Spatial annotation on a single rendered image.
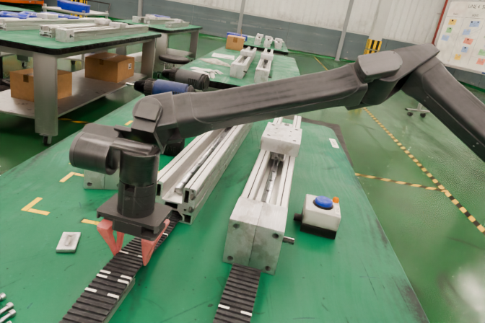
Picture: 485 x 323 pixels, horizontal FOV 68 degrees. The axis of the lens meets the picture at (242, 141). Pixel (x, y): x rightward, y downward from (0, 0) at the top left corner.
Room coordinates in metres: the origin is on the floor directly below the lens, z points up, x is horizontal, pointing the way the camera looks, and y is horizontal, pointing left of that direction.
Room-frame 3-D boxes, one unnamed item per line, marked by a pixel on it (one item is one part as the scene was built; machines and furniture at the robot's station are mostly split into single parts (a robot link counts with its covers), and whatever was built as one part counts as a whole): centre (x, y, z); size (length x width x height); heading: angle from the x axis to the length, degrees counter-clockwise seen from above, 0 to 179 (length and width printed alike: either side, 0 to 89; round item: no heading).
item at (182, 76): (1.28, 0.25, 0.89); 0.20 x 0.08 x 0.22; 75
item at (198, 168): (1.07, 0.07, 0.82); 0.80 x 0.10 x 0.09; 172
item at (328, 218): (0.75, -0.20, 0.81); 0.10 x 0.08 x 0.06; 82
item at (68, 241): (0.54, 0.28, 0.78); 0.05 x 0.03 x 0.01; 15
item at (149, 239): (0.50, 0.14, 0.85); 0.07 x 0.07 x 0.09; 82
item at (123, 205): (0.50, 0.15, 0.92); 0.10 x 0.07 x 0.07; 82
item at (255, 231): (0.60, -0.07, 0.83); 0.12 x 0.09 x 0.10; 82
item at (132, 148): (0.50, 0.15, 0.98); 0.07 x 0.06 x 0.07; 84
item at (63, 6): (5.32, 2.61, 0.50); 1.03 x 0.55 x 1.01; 3
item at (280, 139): (1.04, -0.12, 0.87); 0.16 x 0.11 x 0.07; 172
